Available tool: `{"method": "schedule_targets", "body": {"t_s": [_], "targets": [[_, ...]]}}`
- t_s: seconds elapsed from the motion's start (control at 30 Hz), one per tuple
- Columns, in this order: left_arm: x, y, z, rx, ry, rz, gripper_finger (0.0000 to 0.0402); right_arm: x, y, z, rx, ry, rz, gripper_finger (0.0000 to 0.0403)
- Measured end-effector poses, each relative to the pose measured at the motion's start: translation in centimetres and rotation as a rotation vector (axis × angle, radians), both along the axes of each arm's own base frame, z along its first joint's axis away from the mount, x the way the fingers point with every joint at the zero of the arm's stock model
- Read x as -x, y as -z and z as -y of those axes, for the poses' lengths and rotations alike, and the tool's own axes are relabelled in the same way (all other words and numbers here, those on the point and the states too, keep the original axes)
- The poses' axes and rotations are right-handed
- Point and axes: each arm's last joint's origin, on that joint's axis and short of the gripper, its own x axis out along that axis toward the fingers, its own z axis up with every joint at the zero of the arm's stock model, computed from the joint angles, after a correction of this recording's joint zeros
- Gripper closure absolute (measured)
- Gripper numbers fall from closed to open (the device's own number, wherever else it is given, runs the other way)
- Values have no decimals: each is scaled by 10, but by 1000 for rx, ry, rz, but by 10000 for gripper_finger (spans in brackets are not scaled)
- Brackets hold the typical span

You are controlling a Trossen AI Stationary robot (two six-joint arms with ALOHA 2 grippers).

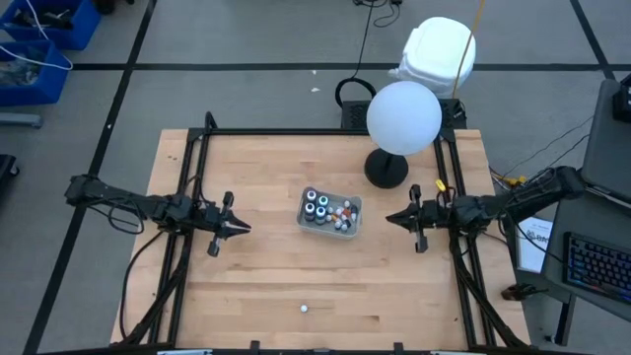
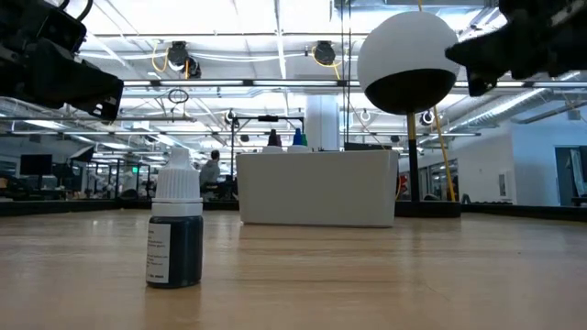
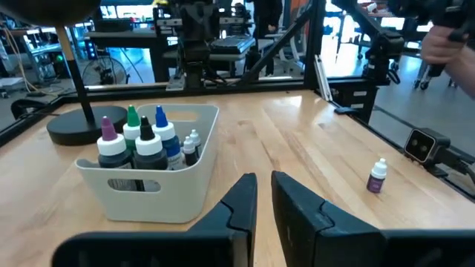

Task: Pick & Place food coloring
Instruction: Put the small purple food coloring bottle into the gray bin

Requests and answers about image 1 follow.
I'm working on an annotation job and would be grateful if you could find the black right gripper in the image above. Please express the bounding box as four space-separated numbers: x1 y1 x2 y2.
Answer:
386 183 457 254

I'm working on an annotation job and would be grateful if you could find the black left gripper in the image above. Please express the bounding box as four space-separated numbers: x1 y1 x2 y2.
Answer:
196 191 252 258

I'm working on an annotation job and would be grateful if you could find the white rectangular bin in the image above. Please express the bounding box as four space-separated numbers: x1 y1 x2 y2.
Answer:
295 185 364 241

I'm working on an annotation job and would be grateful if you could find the white globe table lamp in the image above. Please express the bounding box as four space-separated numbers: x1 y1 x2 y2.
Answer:
363 80 444 190

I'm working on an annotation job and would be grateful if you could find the white printed paper sheet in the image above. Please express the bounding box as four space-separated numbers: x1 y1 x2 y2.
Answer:
516 215 554 273

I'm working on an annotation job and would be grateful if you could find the brown clamp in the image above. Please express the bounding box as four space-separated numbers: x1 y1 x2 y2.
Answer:
501 283 536 302

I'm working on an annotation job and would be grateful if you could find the dark grey desk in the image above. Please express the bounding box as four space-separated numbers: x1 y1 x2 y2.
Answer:
539 167 631 346

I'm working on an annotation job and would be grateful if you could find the white lidded plastic container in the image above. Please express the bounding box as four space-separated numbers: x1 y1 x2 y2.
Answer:
386 16 478 99

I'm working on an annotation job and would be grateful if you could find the backlit black keyboard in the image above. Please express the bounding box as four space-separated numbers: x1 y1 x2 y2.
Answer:
563 231 631 303

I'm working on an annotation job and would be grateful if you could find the grey laptop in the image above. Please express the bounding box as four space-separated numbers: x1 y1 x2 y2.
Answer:
580 77 631 199

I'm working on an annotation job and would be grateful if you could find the blue plastic storage bin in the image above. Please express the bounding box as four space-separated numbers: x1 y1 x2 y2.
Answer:
0 0 103 51
0 39 74 107

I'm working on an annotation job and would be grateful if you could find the grey metal desk foot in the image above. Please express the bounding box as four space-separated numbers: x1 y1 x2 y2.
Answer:
0 111 44 129

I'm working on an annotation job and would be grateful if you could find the black desk device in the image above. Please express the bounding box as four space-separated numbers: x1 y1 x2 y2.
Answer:
612 72 631 124

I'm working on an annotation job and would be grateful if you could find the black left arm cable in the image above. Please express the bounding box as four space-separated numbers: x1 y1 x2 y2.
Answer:
86 194 147 236

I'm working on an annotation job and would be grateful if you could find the black looping base cable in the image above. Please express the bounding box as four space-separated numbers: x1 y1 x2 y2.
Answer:
119 229 172 341

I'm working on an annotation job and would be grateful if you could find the black aluminium table frame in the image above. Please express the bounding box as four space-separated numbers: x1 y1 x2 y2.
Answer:
117 110 532 355

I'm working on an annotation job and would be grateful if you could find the yellow hanging cable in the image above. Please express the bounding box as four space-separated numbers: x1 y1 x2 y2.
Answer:
451 0 488 98

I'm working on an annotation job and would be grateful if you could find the black power cable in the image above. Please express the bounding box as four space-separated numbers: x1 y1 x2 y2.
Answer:
333 0 380 109

